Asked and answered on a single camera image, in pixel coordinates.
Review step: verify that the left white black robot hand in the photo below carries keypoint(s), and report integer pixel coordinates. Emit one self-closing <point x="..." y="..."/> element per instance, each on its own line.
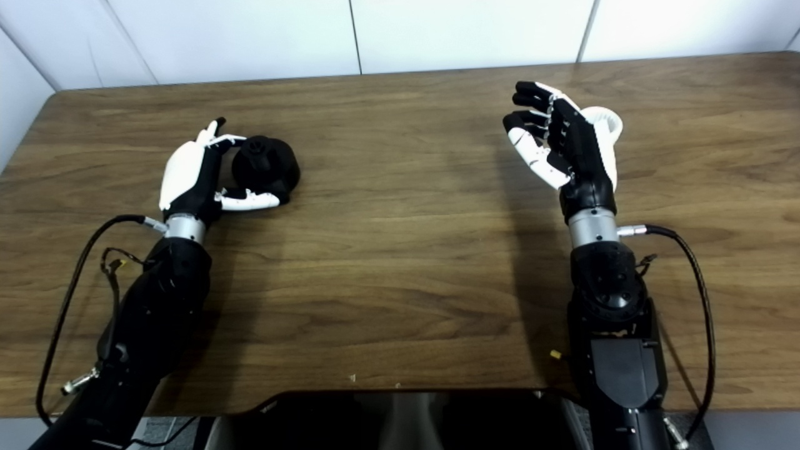
<point x="184" y="172"/>

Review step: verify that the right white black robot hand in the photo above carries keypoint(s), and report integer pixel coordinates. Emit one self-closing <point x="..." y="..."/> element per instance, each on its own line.
<point x="584" y="162"/>

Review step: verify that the round black part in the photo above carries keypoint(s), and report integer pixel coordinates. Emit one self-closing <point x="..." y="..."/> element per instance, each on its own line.
<point x="265" y="165"/>

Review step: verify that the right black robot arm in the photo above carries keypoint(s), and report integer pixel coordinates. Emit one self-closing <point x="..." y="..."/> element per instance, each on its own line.
<point x="625" y="375"/>

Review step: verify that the glossy black robot torso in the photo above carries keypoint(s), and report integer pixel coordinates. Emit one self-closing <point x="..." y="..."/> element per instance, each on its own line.
<point x="344" y="425"/>

